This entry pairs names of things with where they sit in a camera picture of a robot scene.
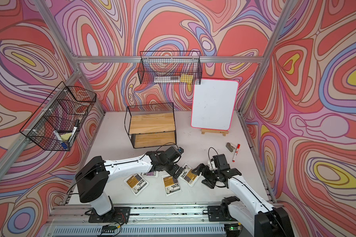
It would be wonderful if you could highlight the purple coffee bag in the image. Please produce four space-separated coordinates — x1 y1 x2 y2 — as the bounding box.
140 171 159 177

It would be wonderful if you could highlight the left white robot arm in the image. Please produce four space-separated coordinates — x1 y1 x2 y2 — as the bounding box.
75 146 184 217

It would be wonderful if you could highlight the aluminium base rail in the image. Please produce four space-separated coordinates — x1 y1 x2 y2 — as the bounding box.
39 202 250 237

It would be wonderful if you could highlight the back wall wire basket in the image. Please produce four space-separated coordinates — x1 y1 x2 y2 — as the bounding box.
137 50 203 85

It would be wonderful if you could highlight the two-tier wooden wire shelf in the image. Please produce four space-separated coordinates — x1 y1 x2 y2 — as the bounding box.
124 102 177 149

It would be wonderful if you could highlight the small wooden easel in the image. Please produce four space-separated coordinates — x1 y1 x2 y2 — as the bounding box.
201 128 229 136

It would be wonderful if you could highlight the black marker in left basket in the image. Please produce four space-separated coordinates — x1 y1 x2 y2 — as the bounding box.
69 119 80 142

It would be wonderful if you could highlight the yellow sponge in basket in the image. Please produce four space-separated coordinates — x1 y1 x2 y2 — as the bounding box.
60 132 72 142
180 74 194 84

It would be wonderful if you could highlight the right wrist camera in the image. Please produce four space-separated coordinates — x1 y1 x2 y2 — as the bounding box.
208 159 216 170

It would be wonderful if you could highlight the yellow sponge in back basket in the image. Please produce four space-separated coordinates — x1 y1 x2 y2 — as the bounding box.
180 74 194 84

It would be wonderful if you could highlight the pink-framed whiteboard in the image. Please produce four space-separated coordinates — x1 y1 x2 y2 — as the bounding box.
191 79 238 130

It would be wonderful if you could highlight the left wall wire basket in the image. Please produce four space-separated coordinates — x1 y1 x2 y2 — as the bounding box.
20 82 97 152

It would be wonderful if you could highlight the wall wire basket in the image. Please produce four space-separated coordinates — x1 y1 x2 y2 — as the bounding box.
137 50 203 85
20 82 97 152

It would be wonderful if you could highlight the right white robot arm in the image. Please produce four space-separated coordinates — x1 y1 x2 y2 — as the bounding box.
192 154 294 237

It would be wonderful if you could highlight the red whiteboard marker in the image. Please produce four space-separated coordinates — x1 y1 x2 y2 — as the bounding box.
232 144 240 163

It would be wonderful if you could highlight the yellow sponge in left basket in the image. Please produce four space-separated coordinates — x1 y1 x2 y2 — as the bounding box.
60 132 72 142

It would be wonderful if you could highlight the blue-capped marker in basket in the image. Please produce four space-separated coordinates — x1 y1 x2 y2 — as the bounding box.
53 130 68 150

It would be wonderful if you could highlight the grey whiteboard eraser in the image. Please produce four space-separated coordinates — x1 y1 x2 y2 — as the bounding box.
225 142 236 153

